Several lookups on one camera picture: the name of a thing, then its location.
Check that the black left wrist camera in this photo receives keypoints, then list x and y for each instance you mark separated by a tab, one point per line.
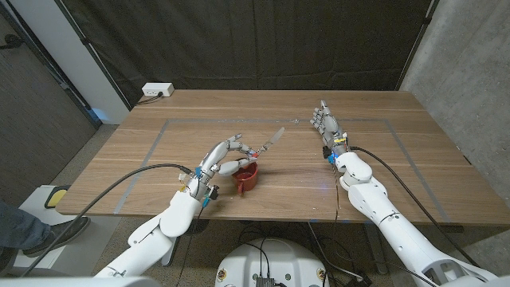
213	192

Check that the black backdrop curtain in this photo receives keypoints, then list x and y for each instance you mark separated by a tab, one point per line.
259	40

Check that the black floor plug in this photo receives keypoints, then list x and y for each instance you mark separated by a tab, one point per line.
360	281

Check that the white machine base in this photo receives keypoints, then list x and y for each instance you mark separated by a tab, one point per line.
38	197

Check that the yellow pad with black rim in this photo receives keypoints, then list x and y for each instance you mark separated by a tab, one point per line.
57	198

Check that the black round disc under table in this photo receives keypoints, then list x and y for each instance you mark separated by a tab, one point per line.
199	226

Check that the person's leg in jeans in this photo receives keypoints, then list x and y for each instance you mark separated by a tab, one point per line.
20	227

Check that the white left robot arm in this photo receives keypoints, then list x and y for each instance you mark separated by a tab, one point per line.
159	235

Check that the black backdrop pole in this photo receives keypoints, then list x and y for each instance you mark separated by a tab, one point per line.
84	40
427	20

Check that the white power strip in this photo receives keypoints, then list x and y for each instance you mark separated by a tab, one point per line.
157	89

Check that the white table leg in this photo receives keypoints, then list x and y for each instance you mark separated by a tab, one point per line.
169	255

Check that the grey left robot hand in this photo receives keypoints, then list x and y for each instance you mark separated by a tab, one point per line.
211	159

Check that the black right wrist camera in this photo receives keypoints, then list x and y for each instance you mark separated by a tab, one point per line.
327	152

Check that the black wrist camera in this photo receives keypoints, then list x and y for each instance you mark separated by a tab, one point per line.
213	192
327	152

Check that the red enamel cup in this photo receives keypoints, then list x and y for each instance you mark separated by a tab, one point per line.
249	181

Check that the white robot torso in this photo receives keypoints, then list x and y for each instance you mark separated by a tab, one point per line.
287	259

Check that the grey table leg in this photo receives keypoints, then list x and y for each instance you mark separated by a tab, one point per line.
376	251

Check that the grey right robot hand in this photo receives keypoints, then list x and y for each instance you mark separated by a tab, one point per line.
328	125

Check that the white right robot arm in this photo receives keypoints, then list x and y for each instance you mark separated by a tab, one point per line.
394	227

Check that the black box on torso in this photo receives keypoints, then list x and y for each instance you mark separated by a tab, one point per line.
264	282

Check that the dark shoe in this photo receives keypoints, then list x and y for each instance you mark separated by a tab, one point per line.
60	237

